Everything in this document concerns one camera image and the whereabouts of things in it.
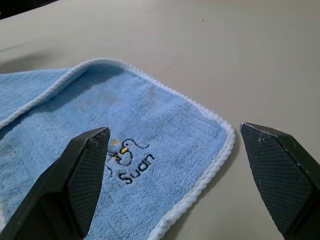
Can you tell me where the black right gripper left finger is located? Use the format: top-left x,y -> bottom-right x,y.
0,126 -> 111,240

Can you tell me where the light blue embroidered towel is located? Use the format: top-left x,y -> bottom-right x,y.
0,57 -> 236,240

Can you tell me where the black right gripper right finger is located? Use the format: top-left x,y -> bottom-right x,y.
239,122 -> 320,240

